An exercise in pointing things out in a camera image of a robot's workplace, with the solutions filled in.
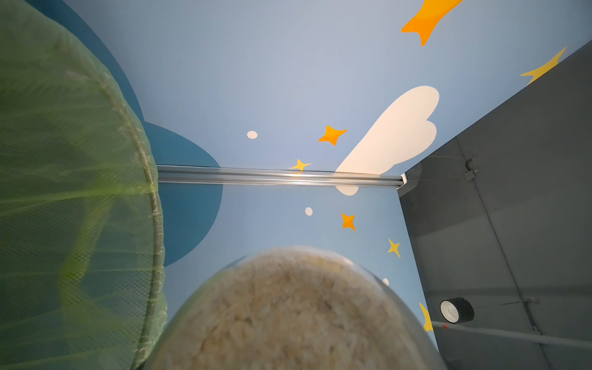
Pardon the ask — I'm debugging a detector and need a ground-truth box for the red lid oatmeal jar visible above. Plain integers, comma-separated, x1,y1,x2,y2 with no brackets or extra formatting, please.
143,246,446,369

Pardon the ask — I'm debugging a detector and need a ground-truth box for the black tape roll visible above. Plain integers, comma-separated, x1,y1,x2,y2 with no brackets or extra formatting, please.
439,297,475,324

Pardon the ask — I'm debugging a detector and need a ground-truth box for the mesh bin green bag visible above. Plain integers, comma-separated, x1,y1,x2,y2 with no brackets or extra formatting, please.
1,1,167,369

